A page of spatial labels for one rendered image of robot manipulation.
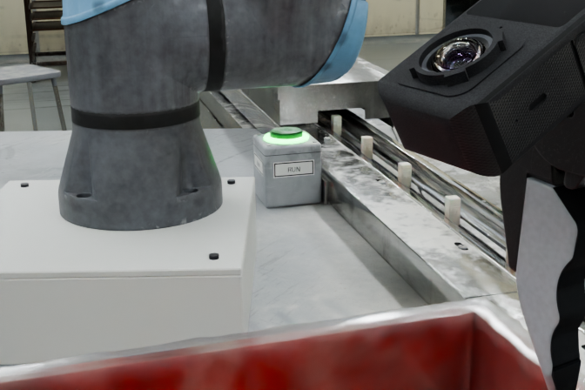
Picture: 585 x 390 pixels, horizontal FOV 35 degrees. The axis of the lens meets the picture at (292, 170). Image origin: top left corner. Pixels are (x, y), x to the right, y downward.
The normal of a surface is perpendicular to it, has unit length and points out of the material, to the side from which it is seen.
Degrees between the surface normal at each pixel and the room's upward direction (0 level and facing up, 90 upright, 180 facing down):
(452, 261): 0
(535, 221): 90
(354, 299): 0
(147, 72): 90
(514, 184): 90
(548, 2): 29
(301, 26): 106
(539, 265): 90
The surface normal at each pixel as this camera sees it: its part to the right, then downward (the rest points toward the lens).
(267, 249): -0.01, -0.96
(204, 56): 0.26, 0.56
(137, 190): 0.13, -0.04
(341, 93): 0.25, 0.26
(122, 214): -0.08, 0.27
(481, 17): -0.41, -0.77
